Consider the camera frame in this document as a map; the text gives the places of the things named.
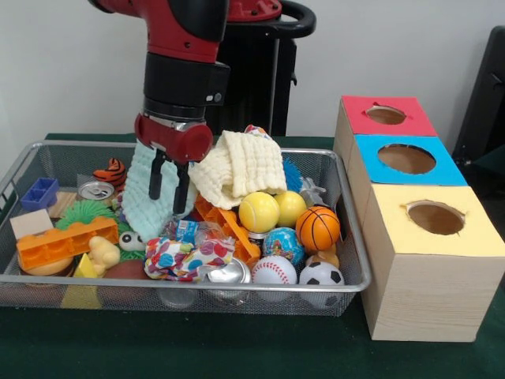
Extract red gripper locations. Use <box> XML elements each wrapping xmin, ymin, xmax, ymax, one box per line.
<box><xmin>133</xmin><ymin>112</ymin><xmax>215</xmax><ymax>215</ymax></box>

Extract mint green cloth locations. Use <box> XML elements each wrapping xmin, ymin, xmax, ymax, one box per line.
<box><xmin>120</xmin><ymin>141</ymin><xmax>195</xmax><ymax>242</ymax></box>

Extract cream waffle cloth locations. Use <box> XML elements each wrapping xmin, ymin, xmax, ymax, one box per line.
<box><xmin>188</xmin><ymin>129</ymin><xmax>288</xmax><ymax>212</ymax></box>

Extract shallow clear mesh bin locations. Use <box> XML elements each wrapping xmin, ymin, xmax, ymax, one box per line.
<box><xmin>0</xmin><ymin>141</ymin><xmax>372</xmax><ymax>318</ymax></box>

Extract wooden box with three holes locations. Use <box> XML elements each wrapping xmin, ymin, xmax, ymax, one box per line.
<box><xmin>333</xmin><ymin>95</ymin><xmax>505</xmax><ymax>343</ymax></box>

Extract colourful patterned cloth pouch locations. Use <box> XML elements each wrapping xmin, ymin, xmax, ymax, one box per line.
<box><xmin>143</xmin><ymin>235</ymin><xmax>237</xmax><ymax>283</ymax></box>

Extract green spiky toy with eyes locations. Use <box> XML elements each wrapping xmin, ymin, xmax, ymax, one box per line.
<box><xmin>55</xmin><ymin>199</ymin><xmax>149</xmax><ymax>263</ymax></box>

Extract large yellow ball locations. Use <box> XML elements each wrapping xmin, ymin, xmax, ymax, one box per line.
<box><xmin>239</xmin><ymin>192</ymin><xmax>281</xmax><ymax>234</ymax></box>

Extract orange toy brick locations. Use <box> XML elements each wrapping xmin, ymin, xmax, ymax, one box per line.
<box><xmin>16</xmin><ymin>216</ymin><xmax>120</xmax><ymax>273</ymax></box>

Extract small yellow ball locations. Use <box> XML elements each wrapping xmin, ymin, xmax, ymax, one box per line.
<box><xmin>274</xmin><ymin>190</ymin><xmax>308</xmax><ymax>229</ymax></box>

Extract globe print ball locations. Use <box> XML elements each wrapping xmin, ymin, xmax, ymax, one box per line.
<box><xmin>263</xmin><ymin>227</ymin><xmax>306</xmax><ymax>268</ymax></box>

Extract small baseball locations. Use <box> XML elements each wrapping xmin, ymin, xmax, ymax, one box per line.
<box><xmin>251</xmin><ymin>255</ymin><xmax>298</xmax><ymax>305</ymax></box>

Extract small orange basketball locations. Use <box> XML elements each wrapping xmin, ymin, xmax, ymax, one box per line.
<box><xmin>296</xmin><ymin>206</ymin><xmax>342</xmax><ymax>253</ymax></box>

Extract dark green table cloth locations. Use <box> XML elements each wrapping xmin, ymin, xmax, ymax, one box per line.
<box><xmin>0</xmin><ymin>133</ymin><xmax>505</xmax><ymax>379</ymax></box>

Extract small soccer ball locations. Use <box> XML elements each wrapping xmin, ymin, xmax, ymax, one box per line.
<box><xmin>298</xmin><ymin>261</ymin><xmax>345</xmax><ymax>309</ymax></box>

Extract black chair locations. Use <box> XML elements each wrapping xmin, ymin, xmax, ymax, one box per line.
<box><xmin>454</xmin><ymin>26</ymin><xmax>505</xmax><ymax>178</ymax></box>

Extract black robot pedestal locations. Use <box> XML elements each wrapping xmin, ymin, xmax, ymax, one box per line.
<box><xmin>207</xmin><ymin>0</ymin><xmax>316</xmax><ymax>137</ymax></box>

